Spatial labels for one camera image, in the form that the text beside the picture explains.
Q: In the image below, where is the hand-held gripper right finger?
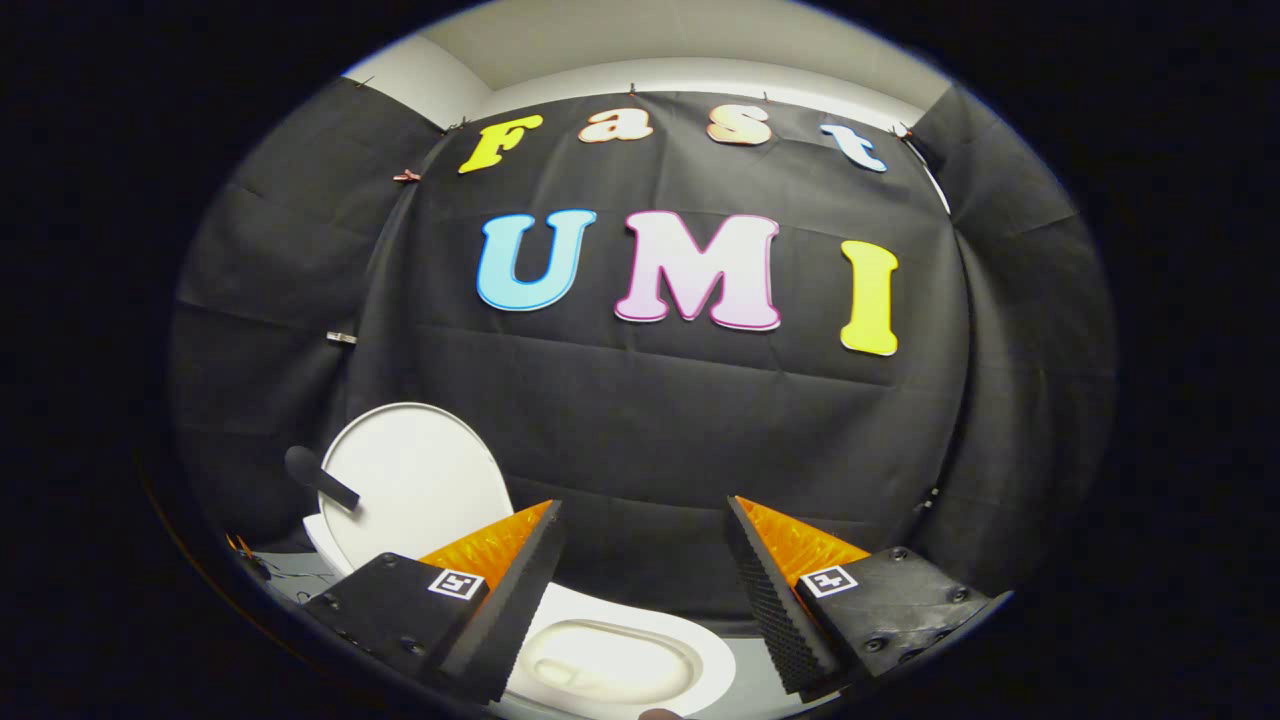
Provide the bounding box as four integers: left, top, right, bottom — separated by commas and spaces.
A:
725, 495, 993, 699

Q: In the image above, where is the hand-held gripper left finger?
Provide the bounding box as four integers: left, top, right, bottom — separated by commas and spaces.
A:
303, 500, 563, 704

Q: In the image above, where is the white toilet seat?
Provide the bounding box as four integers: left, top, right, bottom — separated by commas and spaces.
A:
503, 584, 737, 720

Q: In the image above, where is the black backdrop cloth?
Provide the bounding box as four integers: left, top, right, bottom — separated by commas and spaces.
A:
170, 75, 1116, 616

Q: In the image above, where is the black rod with round end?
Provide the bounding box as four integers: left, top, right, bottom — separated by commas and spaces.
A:
284, 446, 361, 512

